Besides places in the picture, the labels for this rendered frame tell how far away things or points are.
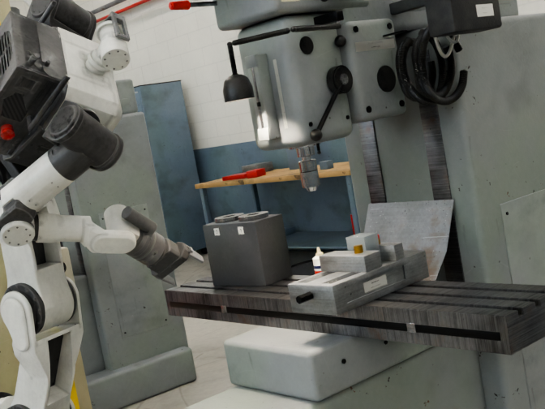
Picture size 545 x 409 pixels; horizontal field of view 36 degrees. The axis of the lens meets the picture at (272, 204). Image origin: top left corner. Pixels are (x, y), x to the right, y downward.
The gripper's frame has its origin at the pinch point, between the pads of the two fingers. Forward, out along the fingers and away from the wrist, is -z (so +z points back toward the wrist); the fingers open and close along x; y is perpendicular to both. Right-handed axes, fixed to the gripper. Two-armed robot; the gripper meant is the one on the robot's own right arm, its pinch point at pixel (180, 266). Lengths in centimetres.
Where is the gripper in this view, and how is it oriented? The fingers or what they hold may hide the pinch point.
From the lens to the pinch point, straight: 228.8
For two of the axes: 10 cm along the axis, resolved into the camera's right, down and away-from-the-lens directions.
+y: -2.8, -6.7, 6.9
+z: -5.8, -4.5, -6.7
